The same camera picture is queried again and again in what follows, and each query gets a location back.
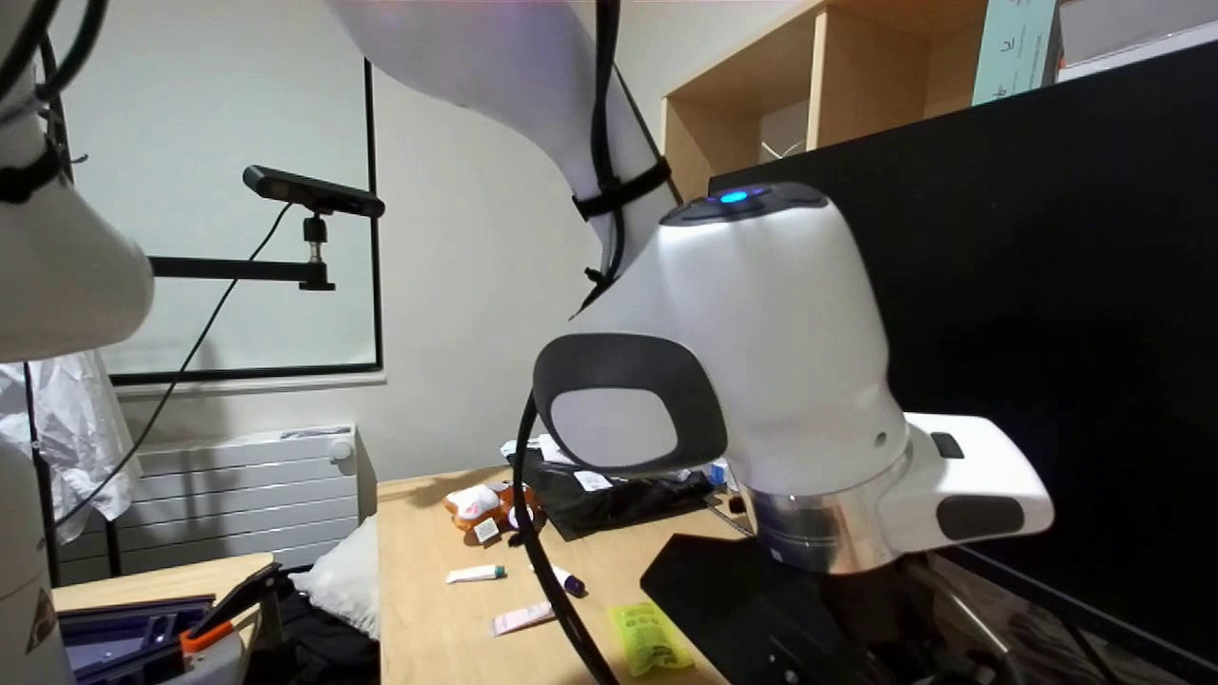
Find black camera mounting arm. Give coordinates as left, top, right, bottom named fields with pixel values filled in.
left=146, top=211, right=344, bottom=299

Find black cloth purse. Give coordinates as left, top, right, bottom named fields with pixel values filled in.
left=635, top=531, right=819, bottom=685

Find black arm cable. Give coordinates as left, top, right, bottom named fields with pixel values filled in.
left=508, top=0, right=685, bottom=685
left=0, top=0, right=116, bottom=211

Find black monitor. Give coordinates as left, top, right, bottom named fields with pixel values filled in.
left=701, top=42, right=1218, bottom=679

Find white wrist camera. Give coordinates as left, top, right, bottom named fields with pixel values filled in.
left=885, top=406, right=1060, bottom=550

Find black bag white labels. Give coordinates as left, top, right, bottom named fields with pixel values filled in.
left=515, top=437, right=716, bottom=542

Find white hanging cloth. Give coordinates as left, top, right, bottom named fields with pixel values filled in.
left=0, top=349, right=139, bottom=524

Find green brush black handle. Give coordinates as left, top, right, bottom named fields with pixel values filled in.
left=603, top=597, right=696, bottom=679

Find orange handled tool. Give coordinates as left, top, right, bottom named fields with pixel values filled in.
left=175, top=560, right=278, bottom=658

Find crumpled clear plastic bag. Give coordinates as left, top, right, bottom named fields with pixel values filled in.
left=290, top=512, right=383, bottom=640

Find teal board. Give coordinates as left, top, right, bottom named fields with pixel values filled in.
left=972, top=0, right=1062, bottom=108

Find grey tube red cap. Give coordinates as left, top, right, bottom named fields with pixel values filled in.
left=487, top=597, right=564, bottom=640

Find white radiator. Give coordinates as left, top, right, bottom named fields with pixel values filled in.
left=121, top=422, right=368, bottom=578

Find blue plastic tray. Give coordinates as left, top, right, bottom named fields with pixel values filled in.
left=52, top=597, right=216, bottom=685

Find white tube green cap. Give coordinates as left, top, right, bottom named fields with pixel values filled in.
left=442, top=560, right=509, bottom=592

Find black framed whiteboard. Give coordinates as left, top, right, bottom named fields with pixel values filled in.
left=50, top=0, right=387, bottom=390

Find small wooden side table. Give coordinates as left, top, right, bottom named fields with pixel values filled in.
left=47, top=550, right=278, bottom=685

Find thin black camera cable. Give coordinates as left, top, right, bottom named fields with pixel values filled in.
left=52, top=200, right=296, bottom=535

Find wooden shelf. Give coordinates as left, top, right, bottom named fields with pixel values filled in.
left=657, top=0, right=999, bottom=206

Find black bar camera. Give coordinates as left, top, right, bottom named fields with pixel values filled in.
left=239, top=162, right=387, bottom=226

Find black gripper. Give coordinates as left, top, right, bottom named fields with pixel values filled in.
left=787, top=560, right=944, bottom=685

